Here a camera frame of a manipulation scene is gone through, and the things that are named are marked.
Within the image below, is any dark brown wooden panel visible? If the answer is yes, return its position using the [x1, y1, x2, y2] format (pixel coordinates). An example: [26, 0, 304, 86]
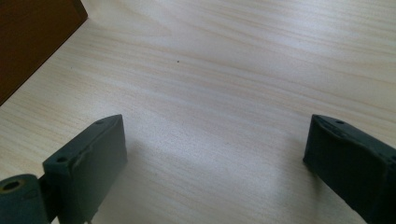
[0, 0, 89, 107]

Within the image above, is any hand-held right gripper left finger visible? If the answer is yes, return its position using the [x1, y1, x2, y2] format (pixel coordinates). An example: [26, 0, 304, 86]
[42, 114, 129, 224]

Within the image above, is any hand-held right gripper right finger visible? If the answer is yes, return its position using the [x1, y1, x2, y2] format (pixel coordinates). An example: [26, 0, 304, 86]
[303, 114, 396, 224]

